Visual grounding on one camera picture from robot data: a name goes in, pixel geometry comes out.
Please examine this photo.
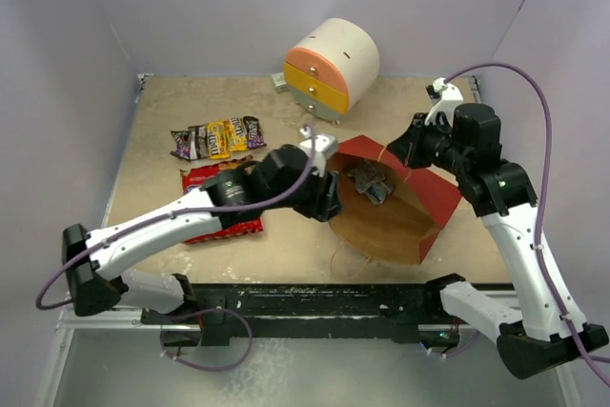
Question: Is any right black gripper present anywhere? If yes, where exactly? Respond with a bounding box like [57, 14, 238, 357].
[389, 112, 471, 175]

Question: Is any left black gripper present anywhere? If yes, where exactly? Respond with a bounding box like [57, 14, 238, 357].
[265, 164, 342, 222]

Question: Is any grey wrapper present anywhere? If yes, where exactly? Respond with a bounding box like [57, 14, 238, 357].
[346, 160, 385, 193]

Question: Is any red brown paper bag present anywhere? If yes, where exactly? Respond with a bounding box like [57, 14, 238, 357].
[328, 135, 461, 283]

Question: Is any purple candy packet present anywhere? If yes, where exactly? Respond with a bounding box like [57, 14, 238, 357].
[171, 131, 191, 161]
[243, 115, 267, 150]

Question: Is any yellow m&m's packet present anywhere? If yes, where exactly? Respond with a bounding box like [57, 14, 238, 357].
[206, 119, 231, 160]
[225, 117, 248, 153]

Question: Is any red snack bag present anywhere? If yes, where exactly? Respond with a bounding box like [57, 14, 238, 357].
[179, 153, 265, 246]

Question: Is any brown purple candy wrapper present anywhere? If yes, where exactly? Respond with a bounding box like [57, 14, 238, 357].
[189, 124, 210, 161]

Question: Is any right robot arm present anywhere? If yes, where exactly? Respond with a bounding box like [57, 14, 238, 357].
[387, 103, 609, 379]

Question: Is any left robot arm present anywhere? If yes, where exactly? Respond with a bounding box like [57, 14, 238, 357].
[64, 135, 342, 323]

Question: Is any round pastel drawer cabinet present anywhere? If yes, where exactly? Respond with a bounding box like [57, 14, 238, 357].
[283, 18, 380, 126]

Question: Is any small white box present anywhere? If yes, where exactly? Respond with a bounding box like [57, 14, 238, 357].
[271, 72, 288, 93]

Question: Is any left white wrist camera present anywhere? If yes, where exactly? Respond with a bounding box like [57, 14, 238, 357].
[297, 125, 339, 176]

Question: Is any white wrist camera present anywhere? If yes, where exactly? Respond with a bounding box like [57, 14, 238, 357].
[297, 125, 339, 176]
[424, 77, 464, 126]

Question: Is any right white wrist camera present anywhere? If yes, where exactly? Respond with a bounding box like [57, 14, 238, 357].
[424, 77, 464, 126]

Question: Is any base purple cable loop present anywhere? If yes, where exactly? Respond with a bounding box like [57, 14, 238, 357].
[159, 299, 258, 371]

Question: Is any black aluminium base frame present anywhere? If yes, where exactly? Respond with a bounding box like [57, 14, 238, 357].
[56, 277, 554, 349]

